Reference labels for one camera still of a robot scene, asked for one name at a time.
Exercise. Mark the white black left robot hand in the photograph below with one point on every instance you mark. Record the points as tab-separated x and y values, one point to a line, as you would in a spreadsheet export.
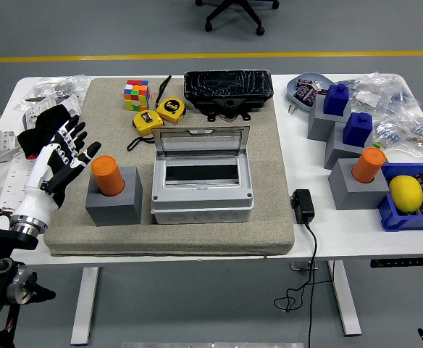
35	195

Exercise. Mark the orange cylinder battery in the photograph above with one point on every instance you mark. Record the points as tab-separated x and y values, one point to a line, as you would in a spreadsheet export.
369	165
106	175

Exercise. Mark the grey box with clear lid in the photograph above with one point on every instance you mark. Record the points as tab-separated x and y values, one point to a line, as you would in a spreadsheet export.
200	206

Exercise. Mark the white power strip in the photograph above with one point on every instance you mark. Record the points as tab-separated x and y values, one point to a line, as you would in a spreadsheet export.
14	185

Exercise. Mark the black cloth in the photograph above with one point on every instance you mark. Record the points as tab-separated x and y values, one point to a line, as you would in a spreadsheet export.
46	119

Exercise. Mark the white purple packet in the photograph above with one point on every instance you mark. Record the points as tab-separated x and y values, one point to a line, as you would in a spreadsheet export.
32	117

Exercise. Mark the grey block with round hole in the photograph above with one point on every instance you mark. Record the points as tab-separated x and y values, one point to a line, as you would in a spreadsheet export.
113	214

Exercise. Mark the black table control panel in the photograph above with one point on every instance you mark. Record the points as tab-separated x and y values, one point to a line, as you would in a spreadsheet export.
400	262

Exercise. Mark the white table leg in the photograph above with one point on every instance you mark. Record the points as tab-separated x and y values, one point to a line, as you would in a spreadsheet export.
345	297
84	304

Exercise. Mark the clear bags of small parts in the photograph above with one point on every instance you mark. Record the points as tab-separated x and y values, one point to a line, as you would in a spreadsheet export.
59	87

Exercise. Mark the blue plastic bin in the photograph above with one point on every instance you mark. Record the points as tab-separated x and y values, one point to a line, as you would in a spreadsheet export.
407	221

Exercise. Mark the multicolour puzzle cube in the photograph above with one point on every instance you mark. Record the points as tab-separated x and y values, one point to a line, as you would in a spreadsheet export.
137	96

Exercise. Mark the yellow lemon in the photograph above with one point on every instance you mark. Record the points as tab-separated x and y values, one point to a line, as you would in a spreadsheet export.
406	194

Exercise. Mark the grey block holder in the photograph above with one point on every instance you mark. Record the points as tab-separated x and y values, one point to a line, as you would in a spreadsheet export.
338	156
318	123
352	194

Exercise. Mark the black tweezers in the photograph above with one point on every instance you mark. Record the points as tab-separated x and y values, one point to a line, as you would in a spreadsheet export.
163	88

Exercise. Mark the grey-brown mat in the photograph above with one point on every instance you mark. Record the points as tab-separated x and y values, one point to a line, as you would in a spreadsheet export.
197	239

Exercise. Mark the black power adapter plug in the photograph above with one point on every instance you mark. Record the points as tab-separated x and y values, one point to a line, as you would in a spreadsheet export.
303	204

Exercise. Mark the small green piece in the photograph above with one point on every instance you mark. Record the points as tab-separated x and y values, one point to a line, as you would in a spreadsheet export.
378	145

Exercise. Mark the blue plastic block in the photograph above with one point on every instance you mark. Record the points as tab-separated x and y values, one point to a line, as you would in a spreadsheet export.
358	130
336	99

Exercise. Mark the black plastic case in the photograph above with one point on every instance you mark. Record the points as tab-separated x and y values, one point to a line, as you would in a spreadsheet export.
227	87

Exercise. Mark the small metal tweezers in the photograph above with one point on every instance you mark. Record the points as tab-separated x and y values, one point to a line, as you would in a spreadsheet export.
292	109

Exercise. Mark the brown wrapped packets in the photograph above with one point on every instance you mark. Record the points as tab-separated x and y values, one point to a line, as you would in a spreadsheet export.
305	92

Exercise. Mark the black office chair base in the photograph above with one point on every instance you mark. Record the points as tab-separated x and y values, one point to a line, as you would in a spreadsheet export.
238	11

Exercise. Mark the blue-grey oval dish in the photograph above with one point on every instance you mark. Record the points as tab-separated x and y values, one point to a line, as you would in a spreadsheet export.
293	88

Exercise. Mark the small metal bracket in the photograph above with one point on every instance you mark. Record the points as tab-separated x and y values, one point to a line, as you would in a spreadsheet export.
300	266

